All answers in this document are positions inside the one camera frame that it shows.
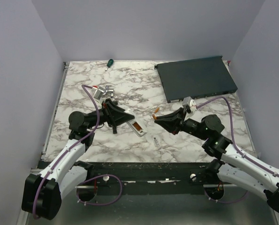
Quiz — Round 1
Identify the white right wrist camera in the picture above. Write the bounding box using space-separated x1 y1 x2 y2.
182 97 197 116

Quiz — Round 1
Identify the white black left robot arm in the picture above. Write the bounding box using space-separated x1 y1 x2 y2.
21 99 136 220

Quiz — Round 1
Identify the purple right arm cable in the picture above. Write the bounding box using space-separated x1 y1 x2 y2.
195 96 279 204

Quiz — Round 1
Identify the white remote control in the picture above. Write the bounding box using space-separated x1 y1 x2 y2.
125 108 148 137

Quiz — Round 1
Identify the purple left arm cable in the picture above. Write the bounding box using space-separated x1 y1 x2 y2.
33 84 124 220

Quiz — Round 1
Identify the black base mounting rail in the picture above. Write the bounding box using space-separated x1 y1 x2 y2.
74 161 221 195

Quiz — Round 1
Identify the black cable connector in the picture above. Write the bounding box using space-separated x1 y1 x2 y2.
112 126 117 134

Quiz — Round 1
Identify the silver metal bracket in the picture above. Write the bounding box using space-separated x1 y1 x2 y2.
103 85 114 98

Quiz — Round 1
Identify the aluminium left side rail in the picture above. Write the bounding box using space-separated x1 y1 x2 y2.
40 61 70 160

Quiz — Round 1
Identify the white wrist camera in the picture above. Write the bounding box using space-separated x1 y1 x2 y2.
182 97 197 116
92 86 105 105

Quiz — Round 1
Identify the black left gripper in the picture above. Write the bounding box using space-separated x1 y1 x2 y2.
86 98 135 129

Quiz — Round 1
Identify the dark flat network switch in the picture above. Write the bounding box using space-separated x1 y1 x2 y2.
154 56 238 103

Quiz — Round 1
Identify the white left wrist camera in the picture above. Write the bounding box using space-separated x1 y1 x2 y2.
92 86 105 105

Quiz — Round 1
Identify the aluminium rail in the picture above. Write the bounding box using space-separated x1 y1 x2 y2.
30 169 238 189
40 61 70 160

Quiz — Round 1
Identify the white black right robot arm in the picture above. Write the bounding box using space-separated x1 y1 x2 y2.
154 108 279 213

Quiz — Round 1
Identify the green handled screwdriver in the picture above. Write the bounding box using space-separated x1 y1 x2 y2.
105 59 114 71

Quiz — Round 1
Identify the aluminium front rail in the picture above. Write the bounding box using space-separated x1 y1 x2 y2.
30 169 238 189

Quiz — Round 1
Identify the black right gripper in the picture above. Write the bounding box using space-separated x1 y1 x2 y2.
155 107 209 141

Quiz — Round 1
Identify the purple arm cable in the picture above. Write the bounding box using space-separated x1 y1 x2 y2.
195 96 279 204
33 84 124 220

